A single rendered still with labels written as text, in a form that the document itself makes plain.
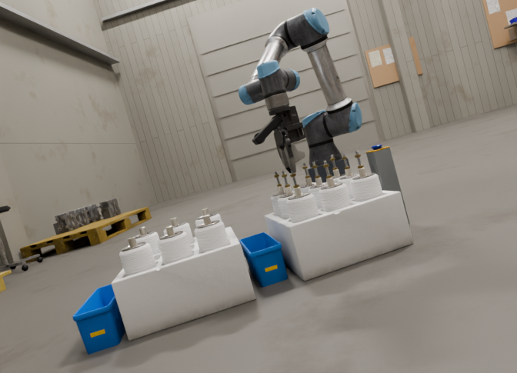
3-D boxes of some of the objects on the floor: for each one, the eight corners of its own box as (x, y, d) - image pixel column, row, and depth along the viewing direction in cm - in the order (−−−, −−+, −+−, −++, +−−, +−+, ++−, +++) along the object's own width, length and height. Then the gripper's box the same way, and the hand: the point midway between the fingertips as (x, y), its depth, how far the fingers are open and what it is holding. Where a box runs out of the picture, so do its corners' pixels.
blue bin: (106, 320, 150) (96, 288, 149) (136, 310, 151) (127, 278, 151) (83, 357, 120) (71, 318, 120) (121, 344, 122) (109, 305, 121)
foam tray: (275, 258, 170) (264, 215, 168) (362, 229, 177) (351, 188, 175) (304, 281, 131) (288, 226, 130) (414, 243, 138) (400, 191, 137)
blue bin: (246, 268, 166) (238, 239, 165) (272, 260, 168) (265, 231, 167) (259, 289, 136) (249, 254, 136) (291, 278, 138) (281, 243, 137)
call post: (385, 227, 169) (365, 152, 168) (400, 221, 171) (381, 148, 169) (394, 229, 162) (373, 151, 161) (410, 224, 164) (389, 147, 162)
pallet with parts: (87, 235, 557) (78, 208, 554) (153, 218, 547) (145, 189, 545) (21, 264, 423) (9, 228, 421) (107, 241, 413) (95, 204, 411)
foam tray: (145, 301, 161) (131, 255, 160) (243, 269, 166) (230, 226, 165) (128, 341, 122) (110, 283, 121) (256, 299, 127) (240, 243, 126)
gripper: (299, 101, 134) (317, 167, 135) (287, 108, 144) (303, 168, 145) (275, 108, 131) (292, 174, 132) (264, 114, 142) (281, 175, 143)
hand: (289, 169), depth 138 cm, fingers open, 3 cm apart
